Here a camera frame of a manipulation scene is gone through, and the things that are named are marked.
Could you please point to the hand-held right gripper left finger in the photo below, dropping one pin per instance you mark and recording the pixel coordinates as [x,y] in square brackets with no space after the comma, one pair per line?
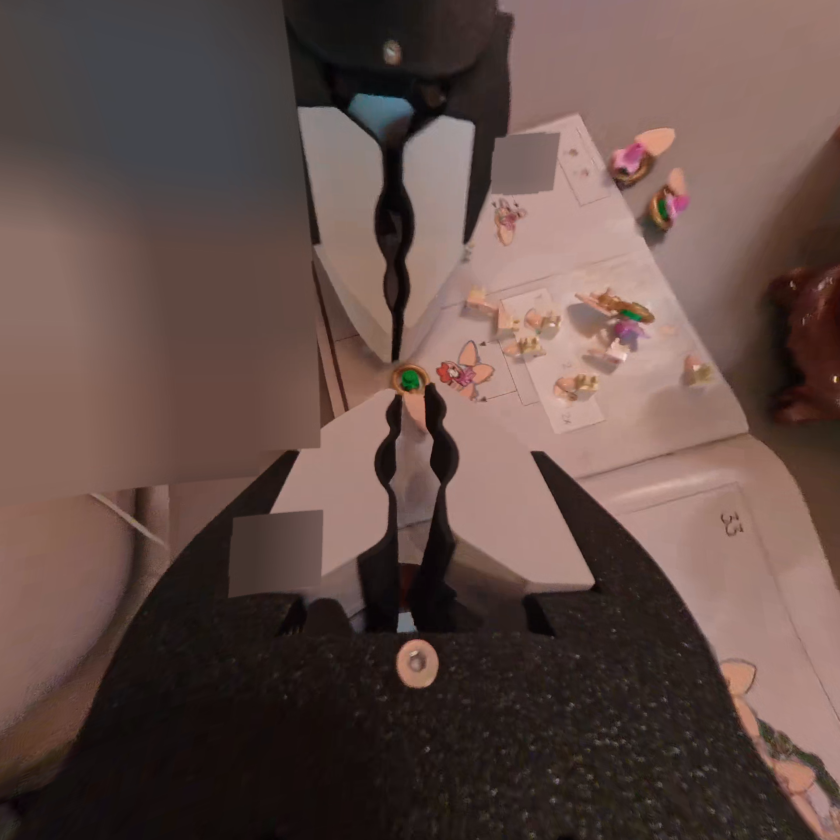
[341,472]

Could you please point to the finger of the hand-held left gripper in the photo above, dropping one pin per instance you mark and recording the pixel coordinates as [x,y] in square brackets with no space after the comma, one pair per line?
[341,197]
[439,197]

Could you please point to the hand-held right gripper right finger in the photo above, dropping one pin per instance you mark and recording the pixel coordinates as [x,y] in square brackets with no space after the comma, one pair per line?
[512,512]

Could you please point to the grey desk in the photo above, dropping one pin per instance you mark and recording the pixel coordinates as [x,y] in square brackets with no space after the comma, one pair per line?
[722,98]

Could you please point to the brick building instruction booklet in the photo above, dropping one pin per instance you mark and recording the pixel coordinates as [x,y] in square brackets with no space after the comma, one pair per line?
[656,426]

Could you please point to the brown glossy figurine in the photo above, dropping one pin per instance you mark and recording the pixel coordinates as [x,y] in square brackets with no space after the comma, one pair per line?
[807,328]

